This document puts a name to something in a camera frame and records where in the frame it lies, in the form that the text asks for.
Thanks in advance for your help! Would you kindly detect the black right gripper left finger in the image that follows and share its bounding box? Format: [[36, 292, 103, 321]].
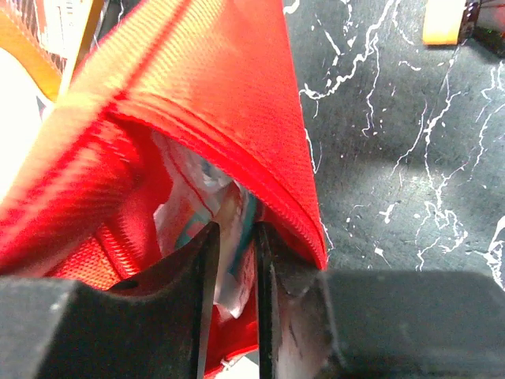
[[106, 220, 222, 379]]

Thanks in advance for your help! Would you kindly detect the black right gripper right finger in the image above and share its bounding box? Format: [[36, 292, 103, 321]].
[[254, 222, 338, 378]]

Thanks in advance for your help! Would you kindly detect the clear bag of plasters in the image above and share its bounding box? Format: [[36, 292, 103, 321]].
[[152, 132, 243, 256]]

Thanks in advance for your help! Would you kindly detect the red first aid pouch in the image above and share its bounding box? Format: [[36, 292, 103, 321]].
[[1, 1, 327, 378]]

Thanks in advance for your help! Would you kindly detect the brown medicine bottle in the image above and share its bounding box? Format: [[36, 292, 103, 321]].
[[422, 0, 504, 58]]

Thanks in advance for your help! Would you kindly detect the wooden shelf rack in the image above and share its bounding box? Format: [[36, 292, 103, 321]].
[[1, 0, 108, 102]]

